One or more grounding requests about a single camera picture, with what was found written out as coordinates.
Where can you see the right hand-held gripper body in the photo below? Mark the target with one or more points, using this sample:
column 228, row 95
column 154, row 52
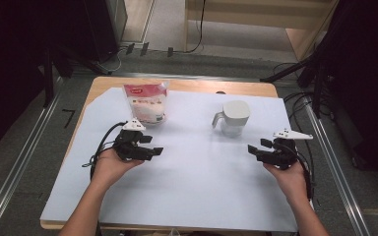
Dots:
column 282, row 155

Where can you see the black stand with legs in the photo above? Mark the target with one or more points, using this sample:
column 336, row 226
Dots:
column 48, row 75

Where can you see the white paper sheet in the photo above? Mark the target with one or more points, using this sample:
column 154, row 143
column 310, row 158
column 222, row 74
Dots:
column 197, row 183

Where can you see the small black floor bracket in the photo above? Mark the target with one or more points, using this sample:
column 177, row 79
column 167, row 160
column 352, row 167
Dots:
column 130, row 48
column 144, row 48
column 170, row 52

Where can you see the person's left hand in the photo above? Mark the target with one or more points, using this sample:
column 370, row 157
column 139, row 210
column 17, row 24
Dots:
column 110, row 167

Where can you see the clear jug with white lid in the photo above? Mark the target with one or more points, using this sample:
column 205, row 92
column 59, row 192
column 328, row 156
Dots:
column 236, row 113

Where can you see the black tripod stand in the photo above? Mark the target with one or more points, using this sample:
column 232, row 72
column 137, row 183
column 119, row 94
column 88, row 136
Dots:
column 316, row 72

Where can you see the person's right hand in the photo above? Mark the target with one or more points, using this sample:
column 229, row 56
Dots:
column 290, row 182

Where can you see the clear pouch with red label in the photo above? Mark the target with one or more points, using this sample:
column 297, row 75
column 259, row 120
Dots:
column 147, row 105

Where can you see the light wooden furniture frame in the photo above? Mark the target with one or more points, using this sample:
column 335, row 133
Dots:
column 242, row 14

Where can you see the wooden table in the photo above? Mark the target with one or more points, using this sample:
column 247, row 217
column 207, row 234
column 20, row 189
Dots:
column 193, row 86

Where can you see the grey cabinet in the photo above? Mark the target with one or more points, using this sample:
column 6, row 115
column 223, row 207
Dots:
column 118, row 16

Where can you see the metal floor rail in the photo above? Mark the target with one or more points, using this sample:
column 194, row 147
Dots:
column 16, row 170
column 183, row 77
column 338, row 173

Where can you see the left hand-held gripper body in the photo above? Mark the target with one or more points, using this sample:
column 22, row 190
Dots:
column 129, row 149

